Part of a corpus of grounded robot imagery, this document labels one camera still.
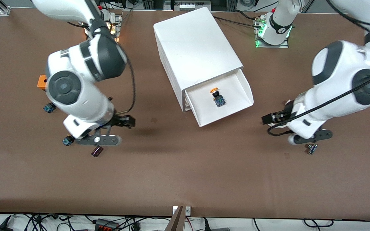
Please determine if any white opening drawer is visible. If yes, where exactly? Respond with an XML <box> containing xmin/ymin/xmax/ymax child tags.
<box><xmin>184</xmin><ymin>69</ymin><xmax>254</xmax><ymax>127</ymax></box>

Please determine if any yellow push button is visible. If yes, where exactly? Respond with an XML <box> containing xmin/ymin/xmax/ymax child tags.
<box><xmin>210</xmin><ymin>87</ymin><xmax>227</xmax><ymax>108</ymax></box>

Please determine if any orange button box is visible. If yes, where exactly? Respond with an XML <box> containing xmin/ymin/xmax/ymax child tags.
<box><xmin>37</xmin><ymin>74</ymin><xmax>49</xmax><ymax>92</ymax></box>

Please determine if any white drawer cabinet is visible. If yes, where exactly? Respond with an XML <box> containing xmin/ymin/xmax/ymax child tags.
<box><xmin>153</xmin><ymin>6</ymin><xmax>244</xmax><ymax>112</ymax></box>

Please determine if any black orange connector box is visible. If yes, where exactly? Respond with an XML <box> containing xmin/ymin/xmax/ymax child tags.
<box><xmin>94</xmin><ymin>218</ymin><xmax>120</xmax><ymax>231</ymax></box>

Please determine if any grey metal fixture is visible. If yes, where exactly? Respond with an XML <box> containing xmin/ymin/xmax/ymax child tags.
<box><xmin>172</xmin><ymin>0</ymin><xmax>212</xmax><ymax>11</ymax></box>

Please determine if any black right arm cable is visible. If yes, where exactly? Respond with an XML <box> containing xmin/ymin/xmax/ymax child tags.
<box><xmin>116</xmin><ymin>59</ymin><xmax>137</xmax><ymax>116</ymax></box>

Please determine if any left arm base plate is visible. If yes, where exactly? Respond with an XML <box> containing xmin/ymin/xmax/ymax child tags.
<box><xmin>255</xmin><ymin>15</ymin><xmax>289</xmax><ymax>49</ymax></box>

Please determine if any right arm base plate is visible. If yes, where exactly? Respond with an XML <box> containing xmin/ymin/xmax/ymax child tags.
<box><xmin>106</xmin><ymin>13</ymin><xmax>122</xmax><ymax>43</ymax></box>

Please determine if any black base cable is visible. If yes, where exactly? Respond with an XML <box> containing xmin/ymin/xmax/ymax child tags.
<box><xmin>213</xmin><ymin>15</ymin><xmax>264</xmax><ymax>30</ymax></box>

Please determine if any small white bracket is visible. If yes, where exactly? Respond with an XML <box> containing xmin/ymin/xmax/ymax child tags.
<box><xmin>172</xmin><ymin>206</ymin><xmax>192</xmax><ymax>215</ymax></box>

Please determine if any tan wooden post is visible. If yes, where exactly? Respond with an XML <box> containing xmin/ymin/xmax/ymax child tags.
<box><xmin>165</xmin><ymin>206</ymin><xmax>186</xmax><ymax>231</ymax></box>

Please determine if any aluminium frame profile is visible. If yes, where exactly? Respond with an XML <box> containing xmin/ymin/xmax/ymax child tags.
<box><xmin>0</xmin><ymin>0</ymin><xmax>11</xmax><ymax>16</ymax></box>

